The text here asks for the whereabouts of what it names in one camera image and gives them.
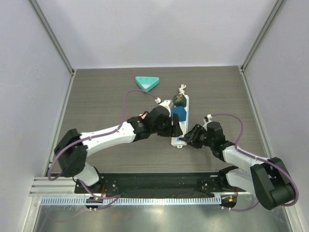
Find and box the right aluminium frame post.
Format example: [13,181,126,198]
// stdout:
[239,0,288,72]

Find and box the left aluminium frame post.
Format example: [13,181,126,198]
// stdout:
[28,0,77,76]

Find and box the aluminium frame post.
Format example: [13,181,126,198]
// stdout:
[239,0,288,72]
[28,0,77,76]

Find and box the dark green cube plug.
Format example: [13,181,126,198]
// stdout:
[173,94,187,108]

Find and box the teal triangular socket adapter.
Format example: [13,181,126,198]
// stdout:
[135,76,160,92]

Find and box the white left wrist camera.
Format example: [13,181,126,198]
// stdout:
[155,98,173,112]

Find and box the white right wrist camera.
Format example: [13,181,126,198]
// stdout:
[203,114,212,129]

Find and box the white slotted cable duct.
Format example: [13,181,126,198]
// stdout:
[41,195,222,206]

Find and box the white power strip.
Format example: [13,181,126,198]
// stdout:
[171,94,189,148]

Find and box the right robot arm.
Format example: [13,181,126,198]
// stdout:
[181,122,299,210]

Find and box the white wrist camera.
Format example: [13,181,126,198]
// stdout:
[155,98,173,112]
[203,114,212,129]

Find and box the pink cube plug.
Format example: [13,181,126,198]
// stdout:
[139,114,147,119]

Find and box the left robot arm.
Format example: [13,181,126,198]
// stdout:
[54,106,183,193]

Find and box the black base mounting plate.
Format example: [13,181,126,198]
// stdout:
[74,172,249,196]

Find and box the blue cube plug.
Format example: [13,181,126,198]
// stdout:
[172,106,187,122]

